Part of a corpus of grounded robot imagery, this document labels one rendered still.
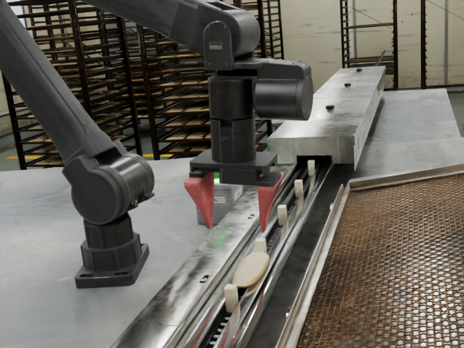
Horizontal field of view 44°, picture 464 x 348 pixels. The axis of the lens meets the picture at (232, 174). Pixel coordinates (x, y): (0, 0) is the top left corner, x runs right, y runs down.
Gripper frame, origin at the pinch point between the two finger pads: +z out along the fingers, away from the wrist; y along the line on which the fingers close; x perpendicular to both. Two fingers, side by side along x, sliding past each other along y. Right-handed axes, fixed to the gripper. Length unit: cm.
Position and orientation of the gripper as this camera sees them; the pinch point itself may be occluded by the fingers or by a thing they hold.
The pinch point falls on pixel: (236, 223)
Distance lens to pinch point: 77.2
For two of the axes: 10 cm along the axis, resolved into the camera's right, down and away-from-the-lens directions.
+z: 0.4, 9.6, 2.9
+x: -2.9, 2.9, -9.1
